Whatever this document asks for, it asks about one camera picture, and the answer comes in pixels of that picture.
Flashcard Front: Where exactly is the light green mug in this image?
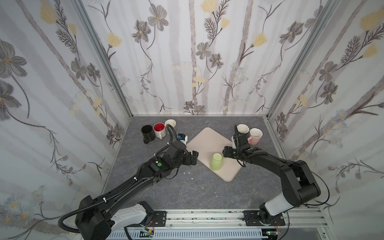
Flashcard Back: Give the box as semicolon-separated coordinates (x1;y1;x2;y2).
210;153;224;172

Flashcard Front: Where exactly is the beige rectangular tray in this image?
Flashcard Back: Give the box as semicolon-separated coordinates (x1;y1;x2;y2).
187;128;241;182

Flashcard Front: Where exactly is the pink mug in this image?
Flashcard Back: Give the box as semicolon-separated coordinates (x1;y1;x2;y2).
248;128;263;146

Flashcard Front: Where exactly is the white cream mug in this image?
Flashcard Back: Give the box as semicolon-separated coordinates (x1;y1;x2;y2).
153;123;167;140

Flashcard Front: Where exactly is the grey mug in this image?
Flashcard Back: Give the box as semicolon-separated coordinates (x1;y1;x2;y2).
165;119;177;128

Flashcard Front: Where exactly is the black mug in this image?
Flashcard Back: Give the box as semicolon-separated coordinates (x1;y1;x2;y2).
141;125;156;144

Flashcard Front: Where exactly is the dark green mug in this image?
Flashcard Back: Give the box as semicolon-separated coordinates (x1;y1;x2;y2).
237;124;250;137

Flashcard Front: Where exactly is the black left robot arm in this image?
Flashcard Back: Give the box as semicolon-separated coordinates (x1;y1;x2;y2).
58;125;199;240

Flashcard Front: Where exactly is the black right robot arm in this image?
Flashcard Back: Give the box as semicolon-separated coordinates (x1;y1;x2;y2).
223;124;325;226

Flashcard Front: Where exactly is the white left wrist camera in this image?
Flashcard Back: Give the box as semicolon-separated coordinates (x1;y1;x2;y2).
178;134;188;145

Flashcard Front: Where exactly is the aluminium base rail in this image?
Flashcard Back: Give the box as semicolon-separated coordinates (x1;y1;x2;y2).
107;207;334;240

